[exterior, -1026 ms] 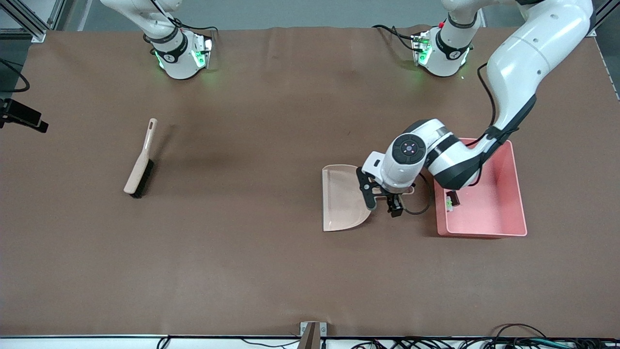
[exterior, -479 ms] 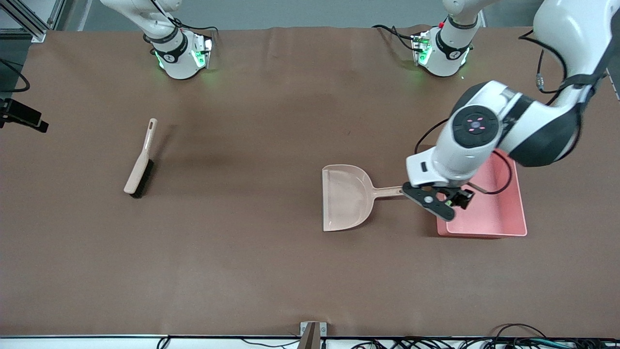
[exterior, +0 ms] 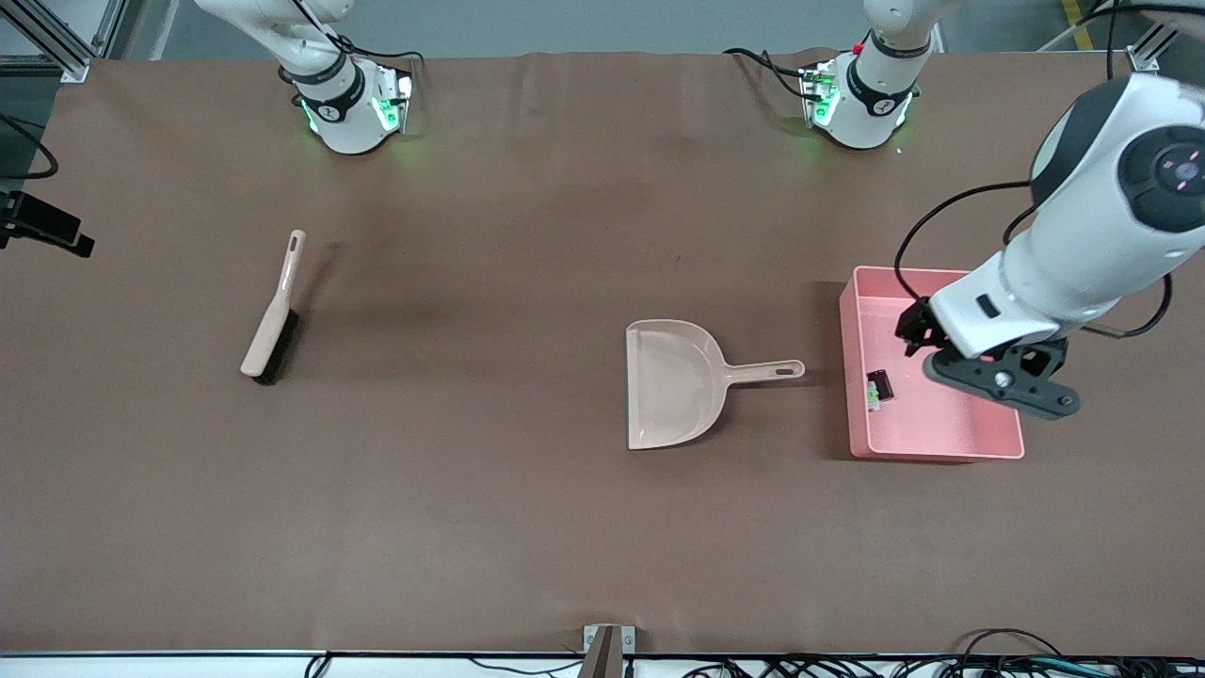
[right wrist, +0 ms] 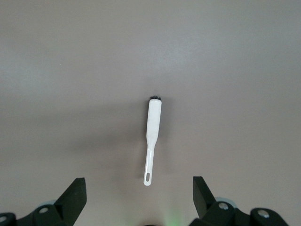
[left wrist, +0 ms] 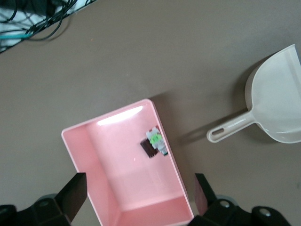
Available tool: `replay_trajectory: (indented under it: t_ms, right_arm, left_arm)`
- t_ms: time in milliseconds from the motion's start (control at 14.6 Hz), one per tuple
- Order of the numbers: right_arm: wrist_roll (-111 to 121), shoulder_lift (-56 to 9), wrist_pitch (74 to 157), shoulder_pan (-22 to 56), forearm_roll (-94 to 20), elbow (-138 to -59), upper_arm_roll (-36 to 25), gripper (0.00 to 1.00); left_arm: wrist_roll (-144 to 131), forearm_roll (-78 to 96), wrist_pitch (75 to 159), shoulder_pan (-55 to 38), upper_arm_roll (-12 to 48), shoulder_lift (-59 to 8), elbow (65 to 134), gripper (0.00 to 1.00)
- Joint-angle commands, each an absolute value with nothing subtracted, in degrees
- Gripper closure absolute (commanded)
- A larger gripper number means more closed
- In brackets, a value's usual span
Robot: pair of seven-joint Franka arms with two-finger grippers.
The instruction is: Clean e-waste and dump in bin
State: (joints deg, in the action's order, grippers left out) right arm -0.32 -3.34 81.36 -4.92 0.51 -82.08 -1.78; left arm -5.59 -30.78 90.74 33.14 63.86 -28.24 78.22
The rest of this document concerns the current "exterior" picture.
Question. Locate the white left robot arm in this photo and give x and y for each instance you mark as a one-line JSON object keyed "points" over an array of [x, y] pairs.
{"points": [[1101, 245]]}

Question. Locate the black electronic part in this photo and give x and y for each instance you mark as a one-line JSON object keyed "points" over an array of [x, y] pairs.
{"points": [[883, 384]]}

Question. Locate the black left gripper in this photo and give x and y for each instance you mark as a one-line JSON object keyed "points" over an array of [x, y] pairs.
{"points": [[917, 326]]}

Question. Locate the beige brush with black bristles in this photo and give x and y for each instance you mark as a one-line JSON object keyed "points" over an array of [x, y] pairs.
{"points": [[273, 325]]}

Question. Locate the metal table clamp bracket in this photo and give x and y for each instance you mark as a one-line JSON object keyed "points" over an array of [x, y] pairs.
{"points": [[608, 650]]}

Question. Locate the aluminium frame profile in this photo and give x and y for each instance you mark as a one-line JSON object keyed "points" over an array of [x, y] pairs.
{"points": [[1150, 47], [56, 42]]}

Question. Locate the beige plastic dustpan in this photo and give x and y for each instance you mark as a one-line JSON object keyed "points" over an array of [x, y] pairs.
{"points": [[673, 381]]}

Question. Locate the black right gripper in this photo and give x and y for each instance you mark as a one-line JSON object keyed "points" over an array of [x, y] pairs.
{"points": [[47, 220]]}

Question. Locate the table cover cloth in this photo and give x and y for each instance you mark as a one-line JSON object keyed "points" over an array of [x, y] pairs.
{"points": [[527, 537]]}

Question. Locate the pink plastic bin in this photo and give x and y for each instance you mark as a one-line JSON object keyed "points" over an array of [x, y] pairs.
{"points": [[941, 428]]}

